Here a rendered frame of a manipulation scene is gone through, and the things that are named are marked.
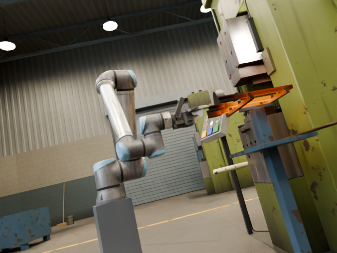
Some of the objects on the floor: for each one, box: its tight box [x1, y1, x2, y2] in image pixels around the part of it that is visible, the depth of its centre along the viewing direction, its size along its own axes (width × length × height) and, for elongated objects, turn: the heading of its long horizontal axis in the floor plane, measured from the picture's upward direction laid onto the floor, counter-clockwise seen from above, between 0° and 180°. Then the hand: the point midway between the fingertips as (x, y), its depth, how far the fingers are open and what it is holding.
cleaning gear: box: [57, 183, 74, 227], centre depth 870 cm, size 80×118×145 cm
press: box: [188, 89, 255, 195], centre depth 717 cm, size 220×123×290 cm, turn 44°
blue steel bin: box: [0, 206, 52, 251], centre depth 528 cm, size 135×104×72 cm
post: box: [220, 136, 253, 234], centre depth 240 cm, size 4×4×108 cm
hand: (204, 109), depth 136 cm, fingers open, 14 cm apart
